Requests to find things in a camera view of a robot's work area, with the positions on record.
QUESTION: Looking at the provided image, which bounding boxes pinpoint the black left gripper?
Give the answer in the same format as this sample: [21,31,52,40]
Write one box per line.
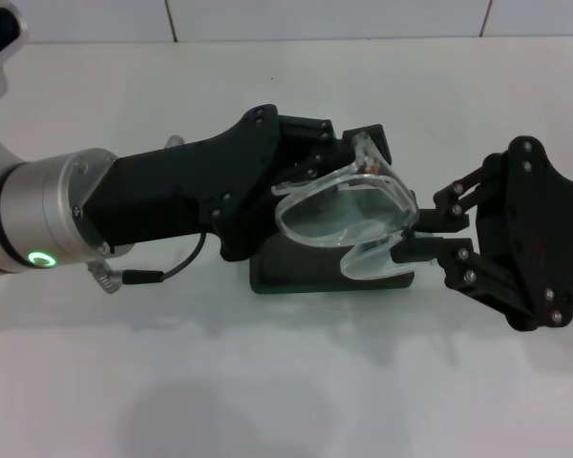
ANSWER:
[74,102,393,263]

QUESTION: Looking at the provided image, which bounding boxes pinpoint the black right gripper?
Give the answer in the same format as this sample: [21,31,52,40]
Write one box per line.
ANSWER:
[390,135,573,332]

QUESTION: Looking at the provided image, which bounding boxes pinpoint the clear plastic glasses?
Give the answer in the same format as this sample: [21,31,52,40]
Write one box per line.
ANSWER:
[270,132,420,281]

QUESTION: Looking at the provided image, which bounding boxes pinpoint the green glasses case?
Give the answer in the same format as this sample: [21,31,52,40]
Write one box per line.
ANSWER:
[247,236,415,296]

